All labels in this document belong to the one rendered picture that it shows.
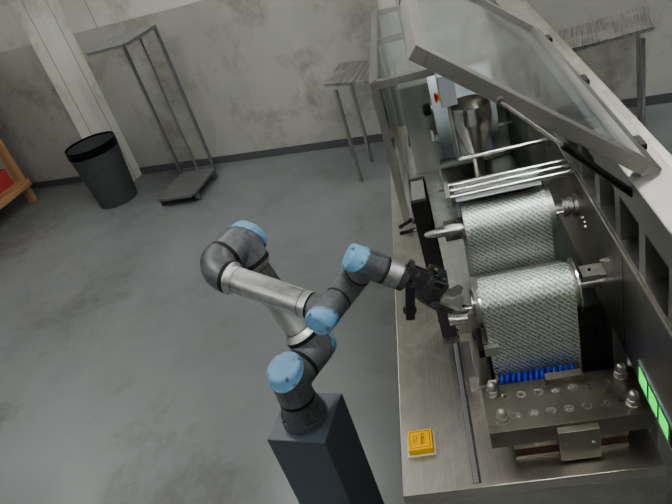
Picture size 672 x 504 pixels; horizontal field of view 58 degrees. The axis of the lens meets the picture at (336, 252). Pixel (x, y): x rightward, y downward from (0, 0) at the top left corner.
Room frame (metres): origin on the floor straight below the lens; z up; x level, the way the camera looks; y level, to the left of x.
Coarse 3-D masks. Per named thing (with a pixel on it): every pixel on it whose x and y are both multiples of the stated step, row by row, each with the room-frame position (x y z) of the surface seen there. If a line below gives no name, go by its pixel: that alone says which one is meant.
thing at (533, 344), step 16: (544, 320) 1.19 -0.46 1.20; (560, 320) 1.18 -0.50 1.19; (576, 320) 1.17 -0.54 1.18; (496, 336) 1.21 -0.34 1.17; (512, 336) 1.21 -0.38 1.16; (528, 336) 1.20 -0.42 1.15; (544, 336) 1.19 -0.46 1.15; (560, 336) 1.18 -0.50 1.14; (576, 336) 1.17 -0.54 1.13; (512, 352) 1.21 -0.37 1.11; (528, 352) 1.20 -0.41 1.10; (544, 352) 1.19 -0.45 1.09; (560, 352) 1.18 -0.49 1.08; (576, 352) 1.17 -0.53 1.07; (512, 368) 1.21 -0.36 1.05; (528, 368) 1.20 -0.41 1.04; (544, 368) 1.19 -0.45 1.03
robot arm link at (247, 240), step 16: (240, 224) 1.64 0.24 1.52; (224, 240) 1.57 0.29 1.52; (240, 240) 1.58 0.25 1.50; (256, 240) 1.60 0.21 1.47; (240, 256) 1.54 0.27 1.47; (256, 256) 1.57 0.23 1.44; (272, 272) 1.58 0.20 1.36; (288, 320) 1.53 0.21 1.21; (304, 320) 1.54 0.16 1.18; (288, 336) 1.53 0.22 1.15; (304, 336) 1.50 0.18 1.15; (320, 336) 1.52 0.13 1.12; (304, 352) 1.48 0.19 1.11; (320, 352) 1.48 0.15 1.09; (320, 368) 1.46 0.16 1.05
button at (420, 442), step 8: (408, 432) 1.22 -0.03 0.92; (416, 432) 1.21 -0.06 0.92; (424, 432) 1.20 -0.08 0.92; (408, 440) 1.19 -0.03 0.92; (416, 440) 1.18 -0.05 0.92; (424, 440) 1.17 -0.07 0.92; (432, 440) 1.17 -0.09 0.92; (408, 448) 1.16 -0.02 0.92; (416, 448) 1.15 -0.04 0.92; (424, 448) 1.15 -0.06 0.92; (432, 448) 1.14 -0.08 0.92
